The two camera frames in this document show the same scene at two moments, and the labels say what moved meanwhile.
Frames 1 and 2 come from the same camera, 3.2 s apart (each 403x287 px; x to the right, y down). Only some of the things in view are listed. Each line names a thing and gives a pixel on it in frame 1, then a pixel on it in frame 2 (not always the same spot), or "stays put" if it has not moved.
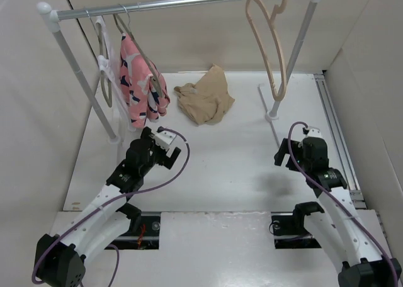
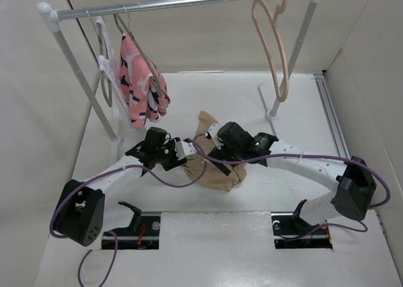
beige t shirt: x=206 y=101 → x=202 y=168
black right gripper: x=279 y=156 → x=222 y=151
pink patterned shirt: x=141 y=102 stays put
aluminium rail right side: x=329 y=111 stays put
